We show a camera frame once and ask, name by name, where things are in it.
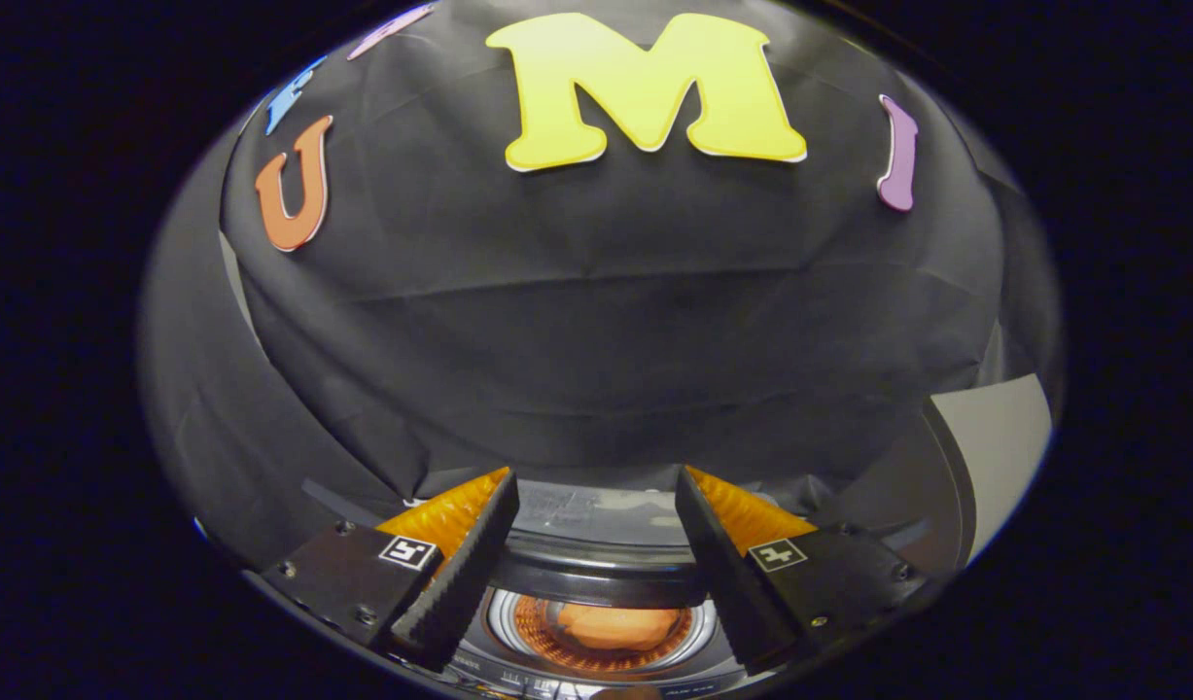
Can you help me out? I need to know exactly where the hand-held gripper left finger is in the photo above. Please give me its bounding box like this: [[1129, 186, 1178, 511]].
[[261, 467, 521, 674]]

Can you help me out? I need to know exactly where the grey washing machine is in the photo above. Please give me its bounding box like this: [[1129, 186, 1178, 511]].
[[299, 472, 850, 700]]

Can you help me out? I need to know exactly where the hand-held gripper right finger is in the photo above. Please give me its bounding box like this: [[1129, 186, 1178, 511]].
[[674, 465, 932, 678]]

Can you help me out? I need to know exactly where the beige cabinet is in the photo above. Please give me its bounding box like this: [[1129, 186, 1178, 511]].
[[820, 374, 1054, 584]]

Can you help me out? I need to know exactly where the orange polo shirt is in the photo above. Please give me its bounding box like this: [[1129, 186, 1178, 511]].
[[555, 603, 683, 652]]

